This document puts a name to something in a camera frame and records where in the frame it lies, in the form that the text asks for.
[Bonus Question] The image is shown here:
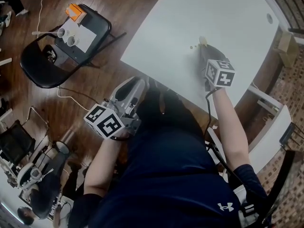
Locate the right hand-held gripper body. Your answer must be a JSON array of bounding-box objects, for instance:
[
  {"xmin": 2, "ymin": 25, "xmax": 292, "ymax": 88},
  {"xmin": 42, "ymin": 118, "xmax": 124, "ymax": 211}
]
[{"xmin": 203, "ymin": 58, "xmax": 236, "ymax": 92}]

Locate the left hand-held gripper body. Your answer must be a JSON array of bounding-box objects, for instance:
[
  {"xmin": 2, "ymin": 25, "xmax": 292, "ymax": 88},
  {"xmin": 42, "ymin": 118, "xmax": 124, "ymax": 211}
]
[{"xmin": 83, "ymin": 98, "xmax": 142, "ymax": 140}]

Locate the person's right forearm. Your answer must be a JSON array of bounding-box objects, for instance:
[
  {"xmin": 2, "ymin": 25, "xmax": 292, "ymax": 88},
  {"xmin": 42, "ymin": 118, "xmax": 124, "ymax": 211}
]
[{"xmin": 208, "ymin": 86, "xmax": 253, "ymax": 173}]

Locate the person's left forearm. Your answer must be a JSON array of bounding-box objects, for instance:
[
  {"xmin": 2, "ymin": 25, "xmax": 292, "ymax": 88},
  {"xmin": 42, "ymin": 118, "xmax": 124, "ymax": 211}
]
[{"xmin": 83, "ymin": 136, "xmax": 131, "ymax": 199}]

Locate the white work table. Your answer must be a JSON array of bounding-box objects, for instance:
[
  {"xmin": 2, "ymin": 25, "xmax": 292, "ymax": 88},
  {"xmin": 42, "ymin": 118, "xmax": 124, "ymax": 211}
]
[{"xmin": 120, "ymin": 0, "xmax": 280, "ymax": 109}]

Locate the metal cylinder bin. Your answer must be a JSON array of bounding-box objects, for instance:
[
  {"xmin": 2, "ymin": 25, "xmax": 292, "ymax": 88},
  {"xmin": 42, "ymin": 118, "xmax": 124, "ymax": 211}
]
[{"xmin": 51, "ymin": 140, "xmax": 71, "ymax": 156}]

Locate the white paper sheet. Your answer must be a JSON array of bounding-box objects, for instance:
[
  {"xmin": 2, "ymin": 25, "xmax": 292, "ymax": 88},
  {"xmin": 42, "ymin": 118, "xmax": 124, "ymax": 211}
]
[{"xmin": 59, "ymin": 23, "xmax": 98, "ymax": 52}]

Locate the brown cardboard box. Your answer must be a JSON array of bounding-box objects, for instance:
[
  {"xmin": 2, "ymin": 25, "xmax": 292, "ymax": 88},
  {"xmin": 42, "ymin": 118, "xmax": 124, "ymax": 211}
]
[{"xmin": 273, "ymin": 30, "xmax": 299, "ymax": 68}]

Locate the white desk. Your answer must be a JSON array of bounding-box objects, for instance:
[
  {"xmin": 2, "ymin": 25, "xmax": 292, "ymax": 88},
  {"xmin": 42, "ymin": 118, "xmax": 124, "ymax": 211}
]
[{"xmin": 234, "ymin": 85, "xmax": 293, "ymax": 173}]

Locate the grey trash bin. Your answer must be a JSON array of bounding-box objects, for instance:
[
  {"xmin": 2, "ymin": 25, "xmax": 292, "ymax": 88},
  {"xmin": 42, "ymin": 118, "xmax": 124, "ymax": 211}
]
[{"xmin": 42, "ymin": 45, "xmax": 59, "ymax": 65}]

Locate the black folding chair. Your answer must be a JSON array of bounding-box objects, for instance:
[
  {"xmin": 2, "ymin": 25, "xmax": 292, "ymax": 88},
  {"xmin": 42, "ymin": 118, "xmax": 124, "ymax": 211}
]
[{"xmin": 19, "ymin": 3, "xmax": 127, "ymax": 89}]

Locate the person's navy shirt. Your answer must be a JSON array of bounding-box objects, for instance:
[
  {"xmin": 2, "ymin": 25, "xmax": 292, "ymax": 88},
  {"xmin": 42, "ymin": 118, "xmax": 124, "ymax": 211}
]
[{"xmin": 73, "ymin": 127, "xmax": 272, "ymax": 228}]

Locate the black router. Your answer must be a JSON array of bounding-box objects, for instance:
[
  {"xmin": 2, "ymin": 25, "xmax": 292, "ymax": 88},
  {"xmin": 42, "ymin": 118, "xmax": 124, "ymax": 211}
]
[{"xmin": 279, "ymin": 122, "xmax": 297, "ymax": 147}]

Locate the orange cardboard box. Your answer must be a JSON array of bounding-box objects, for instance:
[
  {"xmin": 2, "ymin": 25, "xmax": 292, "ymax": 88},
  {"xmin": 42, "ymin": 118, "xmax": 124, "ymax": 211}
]
[{"xmin": 65, "ymin": 3, "xmax": 87, "ymax": 23}]

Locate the black office chair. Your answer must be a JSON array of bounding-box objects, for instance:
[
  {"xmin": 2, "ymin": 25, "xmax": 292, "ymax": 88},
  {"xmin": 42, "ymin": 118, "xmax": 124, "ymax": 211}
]
[{"xmin": 0, "ymin": 119, "xmax": 37, "ymax": 166}]

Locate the wooden stick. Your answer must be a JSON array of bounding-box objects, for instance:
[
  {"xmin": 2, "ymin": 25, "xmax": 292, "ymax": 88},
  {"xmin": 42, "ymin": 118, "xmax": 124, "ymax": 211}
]
[{"xmin": 31, "ymin": 30, "xmax": 59, "ymax": 36}]

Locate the black monitor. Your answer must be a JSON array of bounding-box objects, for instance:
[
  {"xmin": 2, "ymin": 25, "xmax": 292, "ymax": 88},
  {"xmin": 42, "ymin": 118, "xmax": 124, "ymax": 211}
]
[{"xmin": 260, "ymin": 148, "xmax": 304, "ymax": 228}]

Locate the white power strip cable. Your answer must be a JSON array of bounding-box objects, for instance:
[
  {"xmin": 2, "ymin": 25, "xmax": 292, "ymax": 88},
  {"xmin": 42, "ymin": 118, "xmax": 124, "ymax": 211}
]
[{"xmin": 37, "ymin": 0, "xmax": 93, "ymax": 112}]

